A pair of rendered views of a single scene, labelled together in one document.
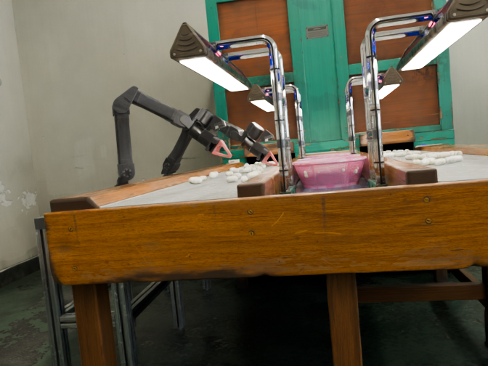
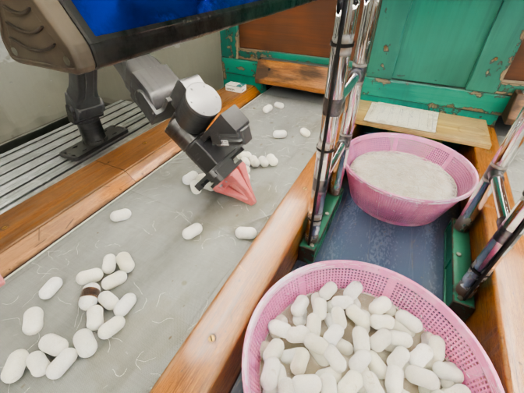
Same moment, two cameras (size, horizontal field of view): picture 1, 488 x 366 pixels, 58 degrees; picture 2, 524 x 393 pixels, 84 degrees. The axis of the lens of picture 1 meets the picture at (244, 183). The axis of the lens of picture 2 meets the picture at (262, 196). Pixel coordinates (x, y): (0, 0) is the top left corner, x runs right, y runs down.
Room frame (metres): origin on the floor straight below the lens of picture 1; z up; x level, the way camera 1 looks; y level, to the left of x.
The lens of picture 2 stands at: (1.74, -0.30, 1.10)
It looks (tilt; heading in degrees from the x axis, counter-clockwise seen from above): 39 degrees down; 16
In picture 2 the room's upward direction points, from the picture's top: straight up
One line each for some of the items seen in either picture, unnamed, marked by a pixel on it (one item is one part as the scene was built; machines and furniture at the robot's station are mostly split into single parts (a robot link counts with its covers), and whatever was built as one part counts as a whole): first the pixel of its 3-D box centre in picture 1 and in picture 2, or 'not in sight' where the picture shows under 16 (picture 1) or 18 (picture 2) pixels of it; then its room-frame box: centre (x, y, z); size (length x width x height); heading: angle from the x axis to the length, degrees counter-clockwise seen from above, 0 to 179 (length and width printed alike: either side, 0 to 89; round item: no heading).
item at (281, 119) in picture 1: (253, 125); not in sight; (1.24, -0.04, 0.90); 0.20 x 0.19 x 0.45; 169
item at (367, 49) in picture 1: (403, 109); not in sight; (1.16, -0.43, 0.90); 0.20 x 0.19 x 0.45; 169
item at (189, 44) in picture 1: (219, 64); not in sight; (1.26, 0.04, 1.08); 0.62 x 0.08 x 0.07; 169
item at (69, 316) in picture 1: (148, 269); not in sight; (2.07, 0.49, 0.32); 1.20 x 0.29 x 0.63; 172
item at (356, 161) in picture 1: (330, 172); not in sight; (1.62, -0.32, 0.72); 0.27 x 0.27 x 0.10
